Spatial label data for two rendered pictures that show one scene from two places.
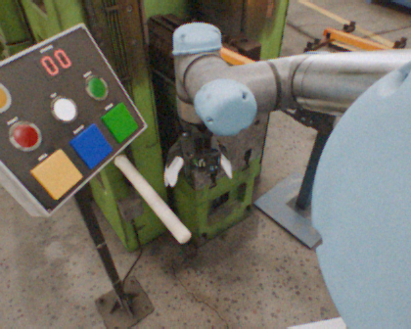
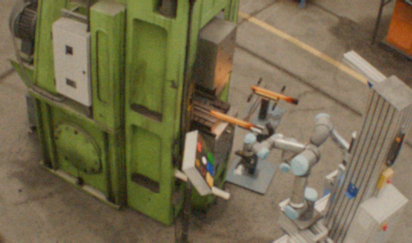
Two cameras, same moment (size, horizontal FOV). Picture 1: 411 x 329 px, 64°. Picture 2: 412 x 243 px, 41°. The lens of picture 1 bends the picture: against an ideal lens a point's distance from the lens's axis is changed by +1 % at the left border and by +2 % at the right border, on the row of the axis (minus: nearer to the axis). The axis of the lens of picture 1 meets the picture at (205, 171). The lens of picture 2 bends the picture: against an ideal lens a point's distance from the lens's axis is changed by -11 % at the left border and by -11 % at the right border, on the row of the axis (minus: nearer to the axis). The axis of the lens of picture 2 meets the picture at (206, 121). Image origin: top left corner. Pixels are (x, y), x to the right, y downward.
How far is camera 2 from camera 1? 3.59 m
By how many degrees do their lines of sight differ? 21
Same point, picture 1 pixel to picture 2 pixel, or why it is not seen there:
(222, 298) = (230, 231)
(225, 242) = (218, 205)
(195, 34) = (251, 138)
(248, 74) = (266, 145)
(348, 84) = (286, 148)
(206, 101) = (261, 154)
